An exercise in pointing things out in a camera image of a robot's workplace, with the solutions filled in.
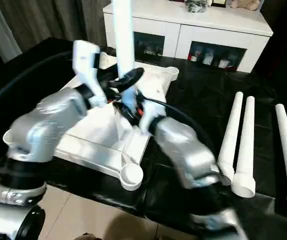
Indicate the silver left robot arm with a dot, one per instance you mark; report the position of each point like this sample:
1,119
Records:
38,130

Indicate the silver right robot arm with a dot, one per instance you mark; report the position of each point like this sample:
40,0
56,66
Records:
183,150

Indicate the white plastic table top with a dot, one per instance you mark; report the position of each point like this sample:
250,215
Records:
96,140

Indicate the white sideboard cabinet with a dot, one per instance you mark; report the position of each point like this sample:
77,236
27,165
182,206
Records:
173,30

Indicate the black work mat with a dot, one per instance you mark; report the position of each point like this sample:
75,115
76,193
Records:
203,82

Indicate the white jar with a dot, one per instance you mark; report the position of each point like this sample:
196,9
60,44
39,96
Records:
208,57

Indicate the grey curtain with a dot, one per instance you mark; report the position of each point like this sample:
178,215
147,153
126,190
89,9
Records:
46,20

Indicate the white mug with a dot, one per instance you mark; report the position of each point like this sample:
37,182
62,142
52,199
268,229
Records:
224,64

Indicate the beige plush toy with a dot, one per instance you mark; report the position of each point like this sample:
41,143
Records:
244,4

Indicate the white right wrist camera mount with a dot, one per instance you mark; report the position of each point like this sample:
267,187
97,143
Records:
153,112

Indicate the small picture frame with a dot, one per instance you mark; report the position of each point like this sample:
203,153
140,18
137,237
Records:
219,2

